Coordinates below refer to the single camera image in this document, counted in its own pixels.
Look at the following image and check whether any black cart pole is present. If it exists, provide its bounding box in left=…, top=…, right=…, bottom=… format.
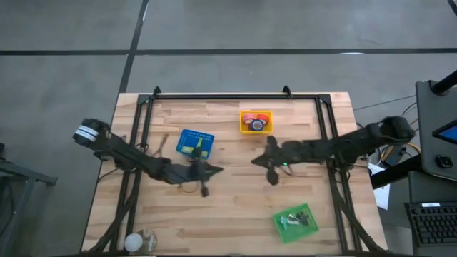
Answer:
left=430, top=69, right=457, bottom=96

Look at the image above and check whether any yellow cable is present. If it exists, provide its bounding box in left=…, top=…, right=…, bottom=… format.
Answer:
left=378, top=141, right=423, bottom=162

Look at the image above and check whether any yellow plastic basket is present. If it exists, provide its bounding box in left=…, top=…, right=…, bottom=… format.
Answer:
left=238, top=110, right=275, bottom=136

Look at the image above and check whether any black stand bar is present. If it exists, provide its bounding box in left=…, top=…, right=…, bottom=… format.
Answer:
left=370, top=153, right=423, bottom=190

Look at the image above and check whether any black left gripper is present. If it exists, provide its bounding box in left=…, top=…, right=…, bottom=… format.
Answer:
left=179, top=147, right=224, bottom=198

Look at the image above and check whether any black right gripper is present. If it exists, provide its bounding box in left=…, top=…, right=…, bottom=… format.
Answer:
left=251, top=135, right=306, bottom=187

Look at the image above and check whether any black metal table frame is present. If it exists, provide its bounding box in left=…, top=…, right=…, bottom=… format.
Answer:
left=84, top=85, right=390, bottom=256

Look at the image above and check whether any white round ball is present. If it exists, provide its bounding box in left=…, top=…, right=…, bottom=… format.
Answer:
left=124, top=233, right=144, bottom=253

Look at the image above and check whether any long black floor cable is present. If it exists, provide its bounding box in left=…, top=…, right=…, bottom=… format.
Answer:
left=352, top=94, right=418, bottom=112

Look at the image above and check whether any white paper sheet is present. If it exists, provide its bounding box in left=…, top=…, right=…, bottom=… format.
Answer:
left=367, top=162, right=391, bottom=211

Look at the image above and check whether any grey metal side table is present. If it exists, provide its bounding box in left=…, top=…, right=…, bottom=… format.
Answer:
left=0, top=142, right=58, bottom=257

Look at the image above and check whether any blue plastic basket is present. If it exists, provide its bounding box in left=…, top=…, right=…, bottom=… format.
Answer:
left=175, top=128, right=216, bottom=161

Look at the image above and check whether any black computer keyboard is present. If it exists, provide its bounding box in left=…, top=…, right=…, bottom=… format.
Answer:
left=404, top=201, right=457, bottom=248

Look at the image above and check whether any blue lit screen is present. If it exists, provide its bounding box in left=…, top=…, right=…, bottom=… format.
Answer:
left=431, top=119, right=457, bottom=146

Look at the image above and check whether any dark grey cart shelf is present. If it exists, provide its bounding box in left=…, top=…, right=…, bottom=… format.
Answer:
left=408, top=171, right=457, bottom=204

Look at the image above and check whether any green plastic basket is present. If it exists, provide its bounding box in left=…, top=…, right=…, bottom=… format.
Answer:
left=273, top=202, right=320, bottom=245

